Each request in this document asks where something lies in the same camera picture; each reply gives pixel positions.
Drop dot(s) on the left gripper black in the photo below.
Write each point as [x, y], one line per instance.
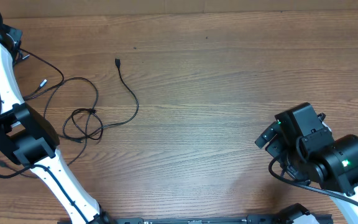
[15, 33]

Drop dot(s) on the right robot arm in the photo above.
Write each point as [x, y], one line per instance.
[305, 155]

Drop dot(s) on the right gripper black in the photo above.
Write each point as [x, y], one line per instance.
[277, 150]

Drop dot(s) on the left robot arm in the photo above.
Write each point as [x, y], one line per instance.
[28, 139]

